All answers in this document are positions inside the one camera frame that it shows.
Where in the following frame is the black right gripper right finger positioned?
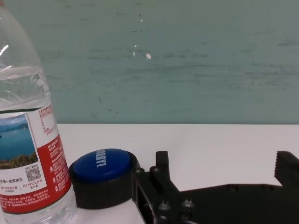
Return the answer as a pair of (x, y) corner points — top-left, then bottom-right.
(272, 150), (299, 188)

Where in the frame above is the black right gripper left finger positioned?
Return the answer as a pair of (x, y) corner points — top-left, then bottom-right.
(131, 151), (181, 224)

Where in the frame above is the blue push button black base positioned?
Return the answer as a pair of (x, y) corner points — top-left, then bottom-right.
(68, 147), (142, 210)

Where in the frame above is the clear water bottle red cap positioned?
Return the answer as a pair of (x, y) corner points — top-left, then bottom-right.
(0, 0), (78, 224)

